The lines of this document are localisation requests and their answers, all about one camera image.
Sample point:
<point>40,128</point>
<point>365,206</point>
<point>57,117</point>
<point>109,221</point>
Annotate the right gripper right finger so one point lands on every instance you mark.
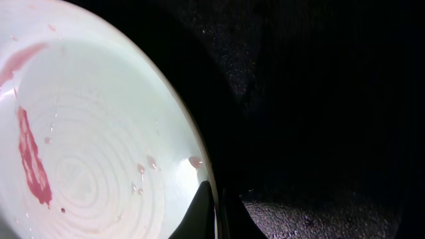
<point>236,221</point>

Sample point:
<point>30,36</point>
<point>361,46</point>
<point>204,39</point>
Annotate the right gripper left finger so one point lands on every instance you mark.
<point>198,222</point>

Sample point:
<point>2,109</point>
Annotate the light blue plate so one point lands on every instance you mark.
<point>95,142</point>

